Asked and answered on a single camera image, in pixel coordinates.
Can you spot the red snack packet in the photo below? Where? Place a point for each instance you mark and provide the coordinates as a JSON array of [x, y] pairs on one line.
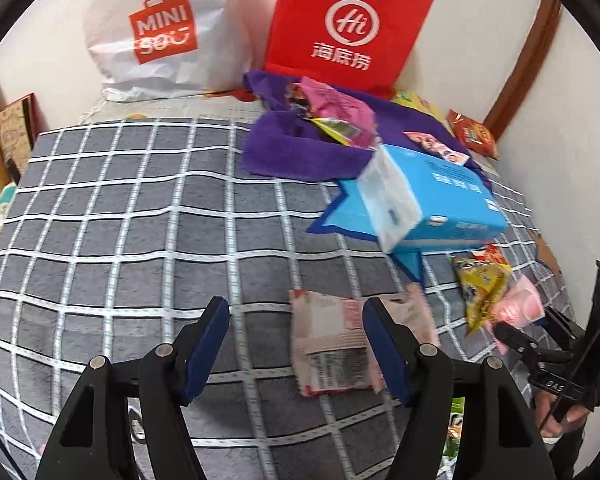
[[495, 255]]

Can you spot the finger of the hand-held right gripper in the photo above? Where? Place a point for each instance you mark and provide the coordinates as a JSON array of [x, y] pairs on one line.
[[517, 338], [562, 321]]

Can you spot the patterned gift box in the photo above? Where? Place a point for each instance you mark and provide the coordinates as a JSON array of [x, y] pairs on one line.
[[15, 125]]

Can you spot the white plastic bag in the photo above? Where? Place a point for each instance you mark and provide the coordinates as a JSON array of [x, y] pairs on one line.
[[165, 30]]

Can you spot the brown wooden door frame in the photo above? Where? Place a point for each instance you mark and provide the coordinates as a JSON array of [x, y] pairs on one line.
[[530, 55]]

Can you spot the grey checked blanket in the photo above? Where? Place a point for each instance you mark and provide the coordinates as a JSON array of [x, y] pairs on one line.
[[130, 260]]

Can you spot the red paper bag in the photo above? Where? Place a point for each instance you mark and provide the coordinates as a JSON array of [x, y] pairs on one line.
[[350, 20]]

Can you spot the yellow chip bag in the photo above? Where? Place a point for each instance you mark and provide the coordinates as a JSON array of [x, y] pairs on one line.
[[420, 102]]

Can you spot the orange chip bag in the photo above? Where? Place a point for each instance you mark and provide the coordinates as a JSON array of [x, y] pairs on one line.
[[472, 132]]

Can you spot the shiny foil candy packet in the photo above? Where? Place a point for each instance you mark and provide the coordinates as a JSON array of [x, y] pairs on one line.
[[337, 130]]

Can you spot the purple towel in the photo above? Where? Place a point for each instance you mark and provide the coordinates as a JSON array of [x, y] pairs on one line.
[[290, 160]]

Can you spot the person's right hand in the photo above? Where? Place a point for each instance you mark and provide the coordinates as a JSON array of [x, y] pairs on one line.
[[575, 415]]

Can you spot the yellow triangular snack packet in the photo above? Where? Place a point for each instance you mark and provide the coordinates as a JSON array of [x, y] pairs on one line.
[[480, 285]]

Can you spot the blue tissue pack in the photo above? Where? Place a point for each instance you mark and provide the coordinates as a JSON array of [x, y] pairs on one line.
[[445, 200]]

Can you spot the pale pink barcode packet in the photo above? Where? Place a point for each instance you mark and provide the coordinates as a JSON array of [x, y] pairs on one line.
[[330, 330]]

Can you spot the light pink snack packet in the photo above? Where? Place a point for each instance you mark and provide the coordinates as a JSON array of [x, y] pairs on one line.
[[517, 305]]

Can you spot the green snack packet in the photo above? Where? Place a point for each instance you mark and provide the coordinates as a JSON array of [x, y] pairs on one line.
[[454, 425]]

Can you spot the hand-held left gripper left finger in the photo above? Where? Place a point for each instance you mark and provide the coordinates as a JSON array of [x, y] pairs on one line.
[[207, 350]]

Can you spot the pink white cartoon packet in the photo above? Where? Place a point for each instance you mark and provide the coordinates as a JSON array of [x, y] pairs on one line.
[[435, 145]]

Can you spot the magenta snack packet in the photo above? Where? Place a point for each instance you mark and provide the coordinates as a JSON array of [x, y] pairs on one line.
[[335, 105]]

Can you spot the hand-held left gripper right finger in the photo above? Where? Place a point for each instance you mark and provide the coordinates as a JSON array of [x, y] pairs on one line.
[[387, 350]]

